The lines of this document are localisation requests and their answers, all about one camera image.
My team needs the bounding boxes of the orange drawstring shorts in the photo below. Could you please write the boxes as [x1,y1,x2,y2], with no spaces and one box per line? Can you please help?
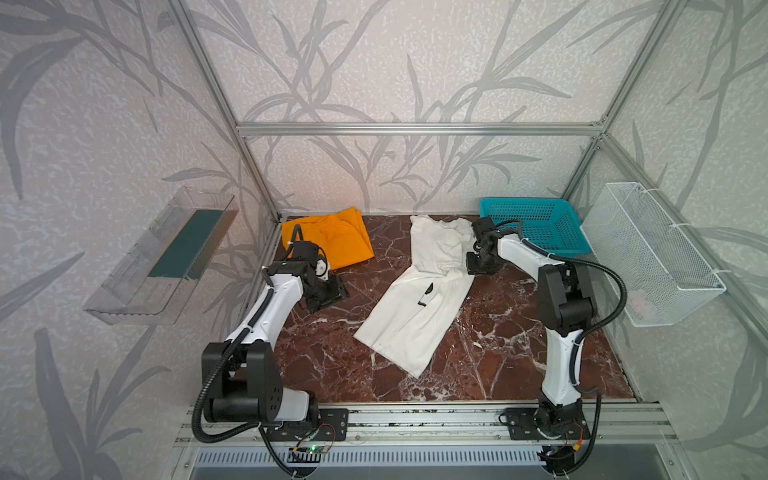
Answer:
[281,207,375,270]

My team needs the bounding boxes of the white garment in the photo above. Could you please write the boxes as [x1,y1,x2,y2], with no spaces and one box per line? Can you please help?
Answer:
[354,215,475,378]

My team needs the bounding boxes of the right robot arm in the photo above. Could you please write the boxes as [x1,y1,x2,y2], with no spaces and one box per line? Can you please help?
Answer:
[466,217,596,429]

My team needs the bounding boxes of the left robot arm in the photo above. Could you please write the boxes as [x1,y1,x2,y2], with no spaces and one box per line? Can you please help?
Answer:
[194,240,346,425]

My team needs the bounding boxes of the teal plastic basket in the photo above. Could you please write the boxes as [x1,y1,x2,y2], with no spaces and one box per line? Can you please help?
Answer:
[479,197,591,257]

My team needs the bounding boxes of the small circuit board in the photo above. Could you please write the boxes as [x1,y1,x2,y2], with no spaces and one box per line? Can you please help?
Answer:
[290,443,333,459]

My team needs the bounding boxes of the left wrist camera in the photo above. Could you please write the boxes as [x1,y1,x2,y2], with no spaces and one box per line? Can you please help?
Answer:
[315,256,329,281]

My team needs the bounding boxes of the pink object in wire basket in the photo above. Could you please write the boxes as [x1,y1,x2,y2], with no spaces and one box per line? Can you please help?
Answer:
[627,289,656,318]

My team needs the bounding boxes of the clear acrylic wall shelf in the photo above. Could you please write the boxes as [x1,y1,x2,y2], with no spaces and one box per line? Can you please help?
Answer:
[84,187,238,326]

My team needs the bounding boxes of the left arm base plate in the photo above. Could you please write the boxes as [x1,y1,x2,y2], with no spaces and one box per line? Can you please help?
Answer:
[266,408,350,442]

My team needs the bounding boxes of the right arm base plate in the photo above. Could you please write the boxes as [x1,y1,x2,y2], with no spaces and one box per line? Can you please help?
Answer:
[497,407,591,442]

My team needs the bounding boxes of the white wire mesh basket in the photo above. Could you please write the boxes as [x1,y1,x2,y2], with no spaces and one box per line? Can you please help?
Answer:
[582,182,727,328]

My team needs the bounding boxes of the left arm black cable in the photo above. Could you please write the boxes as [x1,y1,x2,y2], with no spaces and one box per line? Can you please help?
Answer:
[190,224,319,479]

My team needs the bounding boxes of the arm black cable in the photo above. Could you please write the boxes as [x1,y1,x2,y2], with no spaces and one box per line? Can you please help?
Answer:
[491,219,629,475]
[190,224,319,479]

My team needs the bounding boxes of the aluminium mounting rail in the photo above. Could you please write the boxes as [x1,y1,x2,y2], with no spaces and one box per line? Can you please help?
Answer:
[173,400,679,448]

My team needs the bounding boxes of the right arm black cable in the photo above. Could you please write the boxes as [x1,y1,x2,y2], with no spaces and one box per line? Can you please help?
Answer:
[491,219,629,475]

